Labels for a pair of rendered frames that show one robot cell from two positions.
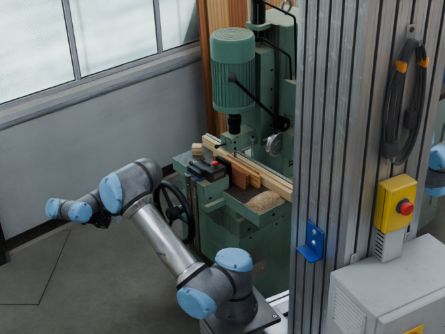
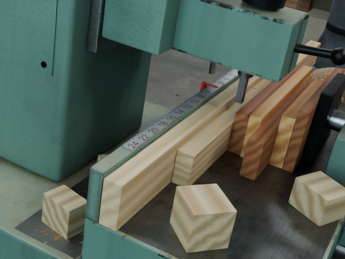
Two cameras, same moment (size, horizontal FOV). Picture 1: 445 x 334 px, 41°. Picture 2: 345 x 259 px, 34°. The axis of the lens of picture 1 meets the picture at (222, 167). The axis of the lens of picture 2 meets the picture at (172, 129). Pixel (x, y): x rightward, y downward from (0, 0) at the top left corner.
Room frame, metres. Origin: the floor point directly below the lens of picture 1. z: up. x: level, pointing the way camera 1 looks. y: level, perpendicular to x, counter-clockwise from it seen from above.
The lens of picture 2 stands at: (2.64, 0.46, 1.21)
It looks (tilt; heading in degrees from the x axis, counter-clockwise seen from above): 27 degrees down; 240
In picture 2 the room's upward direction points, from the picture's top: 10 degrees clockwise
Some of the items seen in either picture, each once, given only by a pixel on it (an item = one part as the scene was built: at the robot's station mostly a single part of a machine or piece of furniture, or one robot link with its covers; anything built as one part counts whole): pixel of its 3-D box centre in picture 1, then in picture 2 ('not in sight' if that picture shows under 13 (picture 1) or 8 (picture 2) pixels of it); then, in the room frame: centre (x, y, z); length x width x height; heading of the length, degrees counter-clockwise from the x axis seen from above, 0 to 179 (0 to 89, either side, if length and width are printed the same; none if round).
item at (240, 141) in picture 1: (238, 140); (237, 37); (2.27, -0.07, 1.03); 0.14 x 0.07 x 0.09; 128
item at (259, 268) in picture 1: (250, 266); not in sight; (1.97, -0.10, 0.58); 0.12 x 0.08 x 0.08; 128
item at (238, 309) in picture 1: (235, 297); not in sight; (1.47, -0.03, 0.87); 0.15 x 0.15 x 0.10
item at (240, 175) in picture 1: (229, 171); (316, 115); (2.16, -0.03, 0.94); 0.20 x 0.01 x 0.08; 38
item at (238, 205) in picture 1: (222, 185); (313, 173); (2.16, 0.00, 0.87); 0.61 x 0.30 x 0.06; 38
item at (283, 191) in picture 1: (254, 174); (266, 94); (2.16, -0.14, 0.92); 0.55 x 0.02 x 0.04; 38
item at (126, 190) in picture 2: (245, 164); (232, 104); (2.24, -0.10, 0.93); 0.60 x 0.02 x 0.05; 38
